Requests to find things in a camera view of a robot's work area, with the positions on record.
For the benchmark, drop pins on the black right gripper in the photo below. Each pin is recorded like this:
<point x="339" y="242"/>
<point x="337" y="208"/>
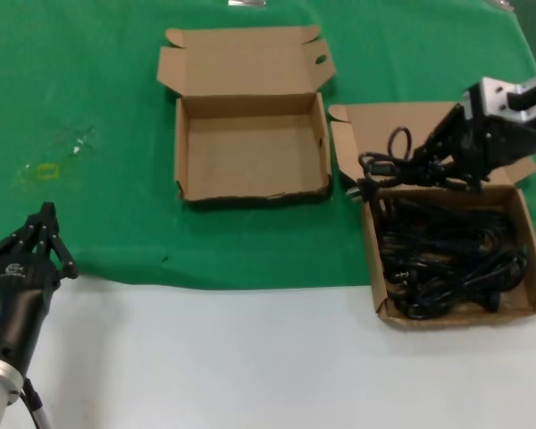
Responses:
<point x="496" y="147"/>

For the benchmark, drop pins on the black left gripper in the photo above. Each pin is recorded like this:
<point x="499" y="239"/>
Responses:
<point x="20" y="295"/>

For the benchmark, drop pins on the cardboard box with torn rim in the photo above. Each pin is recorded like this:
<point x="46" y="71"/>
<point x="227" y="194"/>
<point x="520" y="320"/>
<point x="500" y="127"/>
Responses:
<point x="250" y="152"/>

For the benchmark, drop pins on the white paper scrap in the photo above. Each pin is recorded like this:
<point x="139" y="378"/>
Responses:
<point x="76" y="149"/>

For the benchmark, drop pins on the green table cloth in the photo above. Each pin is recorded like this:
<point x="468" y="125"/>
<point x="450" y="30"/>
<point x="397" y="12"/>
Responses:
<point x="94" y="89"/>

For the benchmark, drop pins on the silvery metal object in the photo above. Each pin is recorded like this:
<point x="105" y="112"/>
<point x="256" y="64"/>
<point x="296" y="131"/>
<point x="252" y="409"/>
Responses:
<point x="502" y="4"/>

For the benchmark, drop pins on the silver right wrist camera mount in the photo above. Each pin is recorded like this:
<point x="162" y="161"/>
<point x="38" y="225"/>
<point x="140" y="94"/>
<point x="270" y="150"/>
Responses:
<point x="491" y="96"/>

